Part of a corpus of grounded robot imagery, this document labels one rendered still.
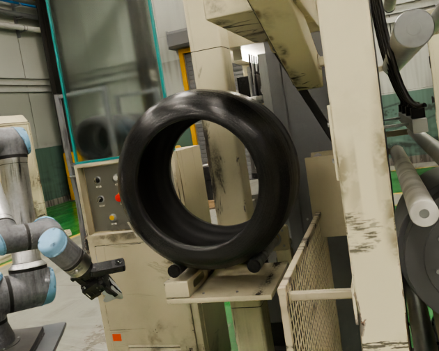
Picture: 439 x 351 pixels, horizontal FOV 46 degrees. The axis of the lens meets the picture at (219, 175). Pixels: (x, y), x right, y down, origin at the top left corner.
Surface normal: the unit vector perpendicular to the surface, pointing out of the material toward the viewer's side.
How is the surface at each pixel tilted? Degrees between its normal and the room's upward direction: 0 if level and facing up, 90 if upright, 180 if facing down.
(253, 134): 84
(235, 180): 90
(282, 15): 162
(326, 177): 90
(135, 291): 90
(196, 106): 80
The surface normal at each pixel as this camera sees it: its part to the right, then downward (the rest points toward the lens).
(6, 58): 0.91, -0.10
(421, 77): -0.38, 0.15
